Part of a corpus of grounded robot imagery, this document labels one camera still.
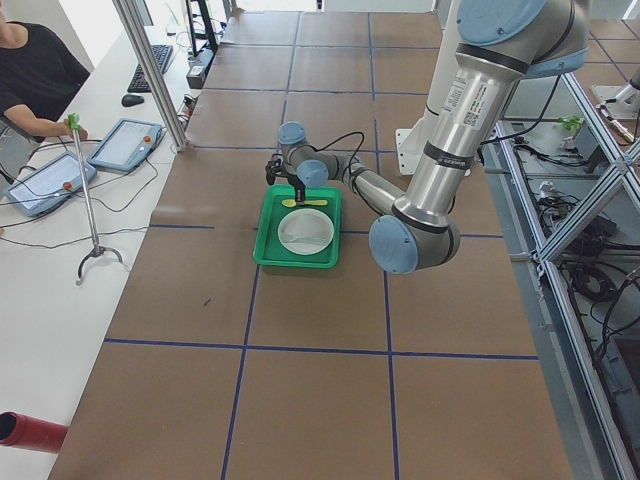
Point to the near teach pendant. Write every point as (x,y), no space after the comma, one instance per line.
(47,187)

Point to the red cylinder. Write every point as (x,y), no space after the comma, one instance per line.
(29,433)

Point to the far teach pendant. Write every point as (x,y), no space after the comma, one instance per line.
(126,145)

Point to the aluminium frame post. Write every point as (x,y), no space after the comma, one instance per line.
(136,33)

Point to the green plastic tray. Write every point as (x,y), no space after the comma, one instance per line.
(268,249)

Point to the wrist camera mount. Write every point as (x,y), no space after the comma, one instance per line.
(273,169)

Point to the white round plate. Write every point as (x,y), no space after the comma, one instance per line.
(308,222)

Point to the green grabber tool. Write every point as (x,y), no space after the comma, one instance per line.
(97,249)

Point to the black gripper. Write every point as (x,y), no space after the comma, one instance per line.
(299,192)

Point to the yellow plastic spoon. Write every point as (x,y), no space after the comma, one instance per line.
(291,203)

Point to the person in black shirt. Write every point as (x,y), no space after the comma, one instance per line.
(39,79)

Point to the black computer mouse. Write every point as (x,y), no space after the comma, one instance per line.
(131,99)

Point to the teach pendant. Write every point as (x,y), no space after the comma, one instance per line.
(47,187)
(126,145)

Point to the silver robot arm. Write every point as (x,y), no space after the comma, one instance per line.
(495,44)

